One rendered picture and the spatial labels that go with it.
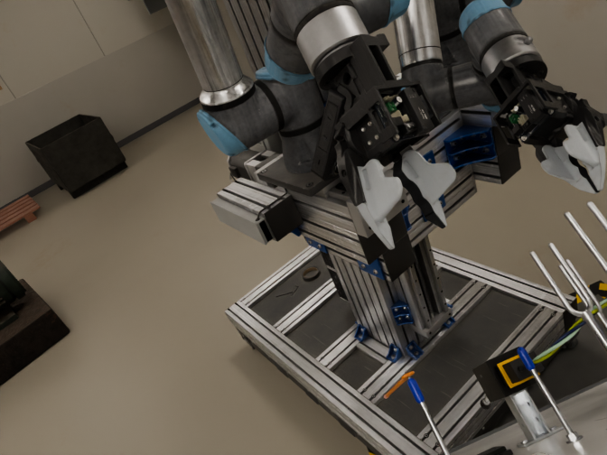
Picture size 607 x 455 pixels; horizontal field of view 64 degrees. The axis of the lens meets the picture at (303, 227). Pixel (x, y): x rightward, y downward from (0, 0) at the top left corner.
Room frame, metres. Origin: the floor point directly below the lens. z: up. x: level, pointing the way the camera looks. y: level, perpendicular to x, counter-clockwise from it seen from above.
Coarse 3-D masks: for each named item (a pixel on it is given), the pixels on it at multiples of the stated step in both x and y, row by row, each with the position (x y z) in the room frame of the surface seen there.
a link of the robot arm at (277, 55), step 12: (276, 36) 0.63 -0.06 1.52; (276, 48) 0.65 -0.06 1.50; (288, 48) 0.63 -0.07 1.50; (276, 60) 0.66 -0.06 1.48; (288, 60) 0.65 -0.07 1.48; (300, 60) 0.64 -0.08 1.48; (276, 72) 0.68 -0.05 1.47; (288, 72) 0.66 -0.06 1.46; (300, 72) 0.67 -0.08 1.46; (288, 84) 0.69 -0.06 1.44
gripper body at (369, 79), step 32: (320, 64) 0.53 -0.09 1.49; (352, 64) 0.51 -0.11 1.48; (384, 64) 0.49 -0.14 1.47; (352, 96) 0.51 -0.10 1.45; (384, 96) 0.48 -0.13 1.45; (416, 96) 0.48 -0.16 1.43; (352, 128) 0.48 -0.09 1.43; (384, 128) 0.45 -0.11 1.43; (416, 128) 0.45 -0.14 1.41; (384, 160) 0.49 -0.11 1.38
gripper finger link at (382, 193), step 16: (368, 176) 0.45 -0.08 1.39; (384, 176) 0.43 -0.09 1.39; (368, 192) 0.44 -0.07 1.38; (384, 192) 0.42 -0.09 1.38; (400, 192) 0.40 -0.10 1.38; (368, 208) 0.42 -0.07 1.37; (384, 208) 0.41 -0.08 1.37; (368, 224) 0.42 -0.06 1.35; (384, 224) 0.42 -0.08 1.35; (384, 240) 0.40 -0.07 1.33
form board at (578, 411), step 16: (576, 400) 0.42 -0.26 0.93; (592, 400) 0.37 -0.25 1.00; (544, 416) 0.41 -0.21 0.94; (576, 416) 0.32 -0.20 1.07; (592, 416) 0.29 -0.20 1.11; (496, 432) 0.45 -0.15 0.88; (512, 432) 0.39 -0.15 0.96; (560, 432) 0.28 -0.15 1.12; (592, 432) 0.23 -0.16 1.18; (464, 448) 0.45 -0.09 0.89; (480, 448) 0.39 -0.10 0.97; (512, 448) 0.31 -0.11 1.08; (528, 448) 0.28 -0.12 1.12; (544, 448) 0.25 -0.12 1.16; (560, 448) 0.23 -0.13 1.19; (576, 448) 0.21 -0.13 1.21; (592, 448) 0.20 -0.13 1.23
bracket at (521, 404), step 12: (516, 396) 0.34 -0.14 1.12; (528, 396) 0.32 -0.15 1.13; (516, 408) 0.32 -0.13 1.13; (528, 408) 0.32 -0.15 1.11; (528, 420) 0.32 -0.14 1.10; (540, 420) 0.30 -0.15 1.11; (528, 432) 0.30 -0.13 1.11; (540, 432) 0.30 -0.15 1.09; (552, 432) 0.29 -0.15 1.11; (528, 444) 0.29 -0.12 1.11
